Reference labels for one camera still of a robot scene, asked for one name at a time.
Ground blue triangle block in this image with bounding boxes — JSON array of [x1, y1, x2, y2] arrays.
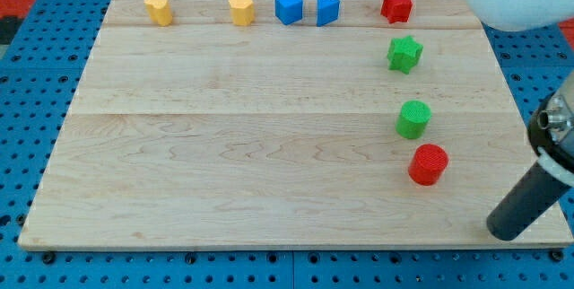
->
[[316, 0, 340, 27]]

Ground red star block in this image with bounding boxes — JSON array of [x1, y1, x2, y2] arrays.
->
[[380, 0, 413, 23]]

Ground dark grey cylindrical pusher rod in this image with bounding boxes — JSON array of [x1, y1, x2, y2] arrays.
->
[[486, 162, 570, 241]]

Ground blue cube block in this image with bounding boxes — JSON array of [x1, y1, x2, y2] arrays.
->
[[274, 0, 304, 25]]

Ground red cylinder block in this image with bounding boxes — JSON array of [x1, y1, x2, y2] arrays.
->
[[407, 144, 449, 186]]

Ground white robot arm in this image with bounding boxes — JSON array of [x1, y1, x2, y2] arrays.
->
[[466, 0, 573, 241]]

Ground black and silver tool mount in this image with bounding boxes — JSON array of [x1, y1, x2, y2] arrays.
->
[[527, 73, 573, 186]]

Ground green star block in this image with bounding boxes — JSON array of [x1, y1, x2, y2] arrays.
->
[[387, 36, 423, 74]]

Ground light wooden board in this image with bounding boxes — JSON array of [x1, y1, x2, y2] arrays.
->
[[16, 0, 574, 253]]

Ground yellow pentagon block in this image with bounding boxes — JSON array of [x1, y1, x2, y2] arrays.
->
[[228, 0, 255, 26]]

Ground green cylinder block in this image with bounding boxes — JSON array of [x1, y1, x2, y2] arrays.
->
[[396, 100, 432, 139]]

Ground yellow heart block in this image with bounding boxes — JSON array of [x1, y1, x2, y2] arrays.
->
[[143, 0, 173, 26]]

